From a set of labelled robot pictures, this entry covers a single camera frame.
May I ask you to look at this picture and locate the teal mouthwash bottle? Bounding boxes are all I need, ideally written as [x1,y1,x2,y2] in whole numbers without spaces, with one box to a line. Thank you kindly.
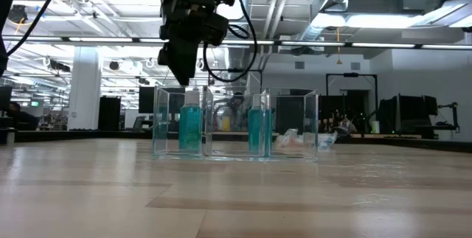
[247,94,274,155]
[178,89,204,155]

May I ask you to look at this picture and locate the clear acrylic organizer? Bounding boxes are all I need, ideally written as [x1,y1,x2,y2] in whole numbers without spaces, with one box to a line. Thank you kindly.
[151,85,320,162]

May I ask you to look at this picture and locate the orange toothbrush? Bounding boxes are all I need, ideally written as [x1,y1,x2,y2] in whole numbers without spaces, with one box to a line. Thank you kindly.
[274,127,317,150]

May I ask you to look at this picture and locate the black monitor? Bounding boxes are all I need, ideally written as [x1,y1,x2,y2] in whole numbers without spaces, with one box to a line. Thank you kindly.
[138,85,186,114]
[0,85,13,112]

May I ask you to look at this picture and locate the long ceiling light strip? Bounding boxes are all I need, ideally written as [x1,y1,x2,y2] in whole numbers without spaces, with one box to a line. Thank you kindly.
[0,35,472,50]

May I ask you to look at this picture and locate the black cabinet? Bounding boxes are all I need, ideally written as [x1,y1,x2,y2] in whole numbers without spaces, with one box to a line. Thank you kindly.
[97,96,122,132]

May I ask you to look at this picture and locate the white building column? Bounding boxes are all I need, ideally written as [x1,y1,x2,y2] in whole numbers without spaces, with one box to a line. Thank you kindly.
[68,46,103,131]

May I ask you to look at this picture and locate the black workstation equipment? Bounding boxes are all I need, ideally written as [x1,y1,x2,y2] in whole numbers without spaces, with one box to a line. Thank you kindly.
[376,94,461,140]

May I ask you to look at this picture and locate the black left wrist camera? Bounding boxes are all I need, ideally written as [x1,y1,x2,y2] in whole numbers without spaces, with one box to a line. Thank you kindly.
[171,0,229,46]

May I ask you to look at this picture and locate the silver ribbed duct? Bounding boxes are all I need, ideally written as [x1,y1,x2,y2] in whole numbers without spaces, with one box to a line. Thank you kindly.
[226,46,251,80]

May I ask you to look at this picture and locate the black left wrist camera cable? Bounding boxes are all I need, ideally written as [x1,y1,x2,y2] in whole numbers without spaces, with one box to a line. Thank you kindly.
[202,0,258,83]

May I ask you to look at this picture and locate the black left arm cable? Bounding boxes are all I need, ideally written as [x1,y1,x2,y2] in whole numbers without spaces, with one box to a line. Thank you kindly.
[5,0,74,57]

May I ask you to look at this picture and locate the yellow hanging cord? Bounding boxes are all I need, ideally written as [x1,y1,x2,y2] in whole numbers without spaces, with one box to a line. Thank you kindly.
[335,27,343,66]

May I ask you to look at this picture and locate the black ceiling cable reel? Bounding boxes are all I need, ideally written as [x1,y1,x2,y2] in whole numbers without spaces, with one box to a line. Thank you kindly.
[7,4,29,25]

